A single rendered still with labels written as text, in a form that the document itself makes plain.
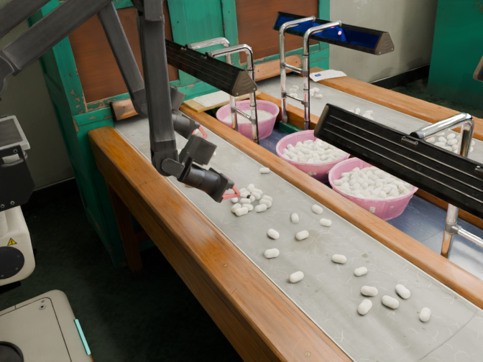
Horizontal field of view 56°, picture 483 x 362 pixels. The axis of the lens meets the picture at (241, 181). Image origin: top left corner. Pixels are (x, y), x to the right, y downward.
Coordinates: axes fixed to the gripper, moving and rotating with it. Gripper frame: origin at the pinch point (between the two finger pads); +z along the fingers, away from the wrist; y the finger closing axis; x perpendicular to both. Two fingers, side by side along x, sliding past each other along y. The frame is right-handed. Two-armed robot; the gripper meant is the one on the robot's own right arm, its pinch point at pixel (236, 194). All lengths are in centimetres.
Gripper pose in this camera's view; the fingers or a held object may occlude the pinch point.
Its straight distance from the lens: 129.0
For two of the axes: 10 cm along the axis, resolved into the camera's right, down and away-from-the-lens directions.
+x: -4.9, 8.6, 1.1
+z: 6.9, 3.2, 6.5
